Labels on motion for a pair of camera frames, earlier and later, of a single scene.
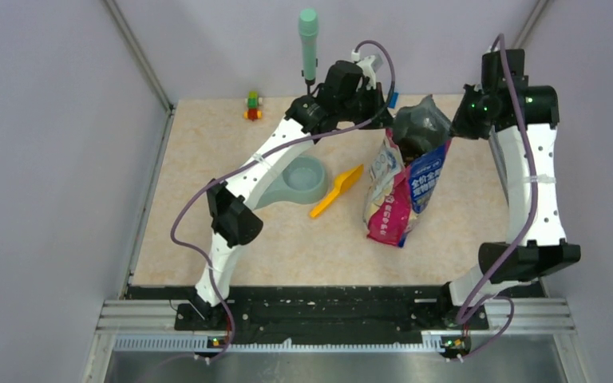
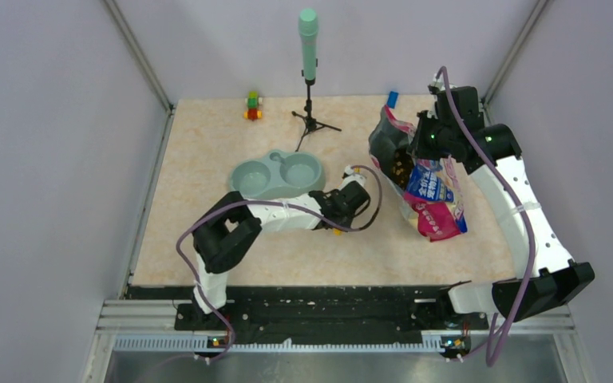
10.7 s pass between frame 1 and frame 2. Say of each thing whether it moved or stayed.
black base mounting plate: stayed
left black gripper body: moved
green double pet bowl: stayed
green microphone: stayed
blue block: stayed
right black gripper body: moved
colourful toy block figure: stayed
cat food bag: moved
